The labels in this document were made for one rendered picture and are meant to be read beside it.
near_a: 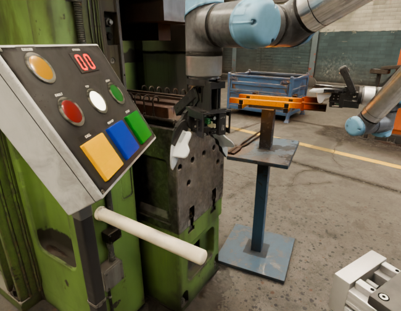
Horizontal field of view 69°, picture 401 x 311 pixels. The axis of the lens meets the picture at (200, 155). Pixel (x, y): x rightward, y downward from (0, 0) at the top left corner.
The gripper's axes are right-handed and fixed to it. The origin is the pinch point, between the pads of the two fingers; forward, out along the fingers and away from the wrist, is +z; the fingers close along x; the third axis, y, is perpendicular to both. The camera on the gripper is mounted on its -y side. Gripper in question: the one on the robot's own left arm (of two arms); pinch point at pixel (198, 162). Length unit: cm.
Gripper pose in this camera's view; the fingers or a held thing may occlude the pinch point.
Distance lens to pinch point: 69.5
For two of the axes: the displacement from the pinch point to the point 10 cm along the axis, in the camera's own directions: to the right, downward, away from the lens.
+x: 8.5, -1.9, 4.9
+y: 5.3, 3.1, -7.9
